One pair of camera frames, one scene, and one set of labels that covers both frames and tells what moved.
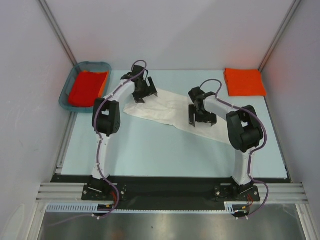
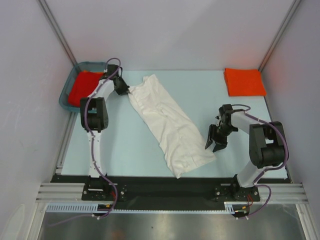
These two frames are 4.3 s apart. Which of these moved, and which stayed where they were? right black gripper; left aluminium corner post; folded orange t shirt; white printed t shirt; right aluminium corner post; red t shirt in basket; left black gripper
Moved: right black gripper; left black gripper; white printed t shirt
Stayed: folded orange t shirt; right aluminium corner post; left aluminium corner post; red t shirt in basket
